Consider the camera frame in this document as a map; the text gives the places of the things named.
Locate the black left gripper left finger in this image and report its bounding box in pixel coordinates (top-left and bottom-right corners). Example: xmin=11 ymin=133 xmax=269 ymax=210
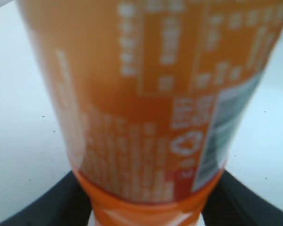
xmin=0 ymin=172 xmax=92 ymax=226

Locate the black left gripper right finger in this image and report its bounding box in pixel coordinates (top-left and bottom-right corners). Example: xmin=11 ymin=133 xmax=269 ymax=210
xmin=202 ymin=171 xmax=283 ymax=226

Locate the orange Mirinda soda bottle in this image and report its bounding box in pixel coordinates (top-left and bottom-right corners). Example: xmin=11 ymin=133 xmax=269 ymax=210
xmin=17 ymin=0 xmax=283 ymax=226

